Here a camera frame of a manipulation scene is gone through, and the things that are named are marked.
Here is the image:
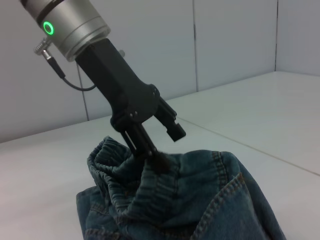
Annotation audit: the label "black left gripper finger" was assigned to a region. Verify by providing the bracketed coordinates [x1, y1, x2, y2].
[121, 123, 171, 175]
[151, 96, 188, 144]

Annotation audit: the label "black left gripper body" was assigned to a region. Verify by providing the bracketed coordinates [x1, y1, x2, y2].
[74, 37, 161, 131]

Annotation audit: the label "blue denim shorts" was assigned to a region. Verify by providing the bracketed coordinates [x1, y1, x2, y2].
[75, 135, 289, 240]

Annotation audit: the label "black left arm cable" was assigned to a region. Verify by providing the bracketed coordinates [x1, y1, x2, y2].
[33, 36, 98, 92]

